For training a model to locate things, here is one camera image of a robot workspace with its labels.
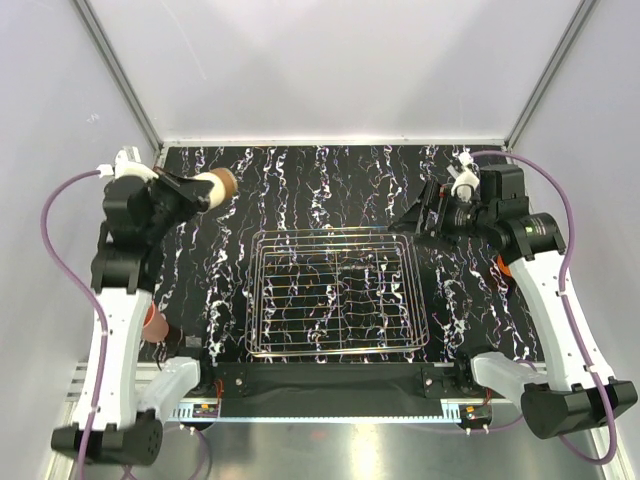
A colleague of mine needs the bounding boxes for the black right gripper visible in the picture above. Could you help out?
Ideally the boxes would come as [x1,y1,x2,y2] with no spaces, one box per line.
[388,179,496,253]

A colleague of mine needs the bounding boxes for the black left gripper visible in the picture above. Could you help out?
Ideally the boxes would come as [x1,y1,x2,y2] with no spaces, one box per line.
[145,165,216,241]

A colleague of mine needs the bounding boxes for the beige brown ceramic cup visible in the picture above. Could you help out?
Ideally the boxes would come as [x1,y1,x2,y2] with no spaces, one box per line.
[193,167,238,211]

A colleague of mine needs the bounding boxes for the pink plastic cup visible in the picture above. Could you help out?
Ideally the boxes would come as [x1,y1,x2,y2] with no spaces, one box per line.
[142,303,170,344]

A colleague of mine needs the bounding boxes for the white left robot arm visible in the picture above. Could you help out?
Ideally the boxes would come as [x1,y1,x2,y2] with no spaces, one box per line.
[51,169,237,467]

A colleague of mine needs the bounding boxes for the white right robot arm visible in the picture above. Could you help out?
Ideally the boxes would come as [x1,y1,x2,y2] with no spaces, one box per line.
[389,164,638,439]

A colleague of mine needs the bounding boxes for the orange translucent plastic cup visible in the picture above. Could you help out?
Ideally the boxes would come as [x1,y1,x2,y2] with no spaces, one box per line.
[496,255,511,277]

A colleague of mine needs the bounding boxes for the black marbled table mat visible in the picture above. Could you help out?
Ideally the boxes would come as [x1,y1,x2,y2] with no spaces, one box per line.
[154,145,543,363]

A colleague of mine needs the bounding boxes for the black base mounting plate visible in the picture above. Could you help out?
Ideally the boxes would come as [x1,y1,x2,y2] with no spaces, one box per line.
[187,362,486,422]

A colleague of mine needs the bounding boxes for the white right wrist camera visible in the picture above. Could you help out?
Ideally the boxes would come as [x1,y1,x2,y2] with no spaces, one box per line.
[448,151,480,203]

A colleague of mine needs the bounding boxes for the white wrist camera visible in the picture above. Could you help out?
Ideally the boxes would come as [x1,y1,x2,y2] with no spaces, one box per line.
[97,146,159,181]
[448,151,480,203]

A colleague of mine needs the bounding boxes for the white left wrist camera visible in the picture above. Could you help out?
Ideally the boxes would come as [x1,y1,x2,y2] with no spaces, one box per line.
[97,146,159,181]

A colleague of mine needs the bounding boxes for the metal wire dish rack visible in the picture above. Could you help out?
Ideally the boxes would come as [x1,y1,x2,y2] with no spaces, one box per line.
[244,227,429,359]

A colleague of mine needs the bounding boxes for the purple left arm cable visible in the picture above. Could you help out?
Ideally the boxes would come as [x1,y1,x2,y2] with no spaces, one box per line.
[39,168,217,480]

